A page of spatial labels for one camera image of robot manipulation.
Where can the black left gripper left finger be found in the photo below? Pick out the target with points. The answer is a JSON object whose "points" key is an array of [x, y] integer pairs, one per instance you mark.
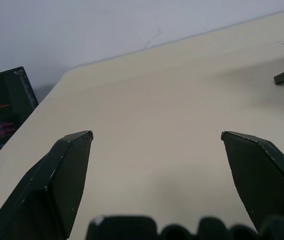
{"points": [[44, 180]]}

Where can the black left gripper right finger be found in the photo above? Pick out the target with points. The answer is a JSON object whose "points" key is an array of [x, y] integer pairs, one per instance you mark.
{"points": [[262, 175]]}

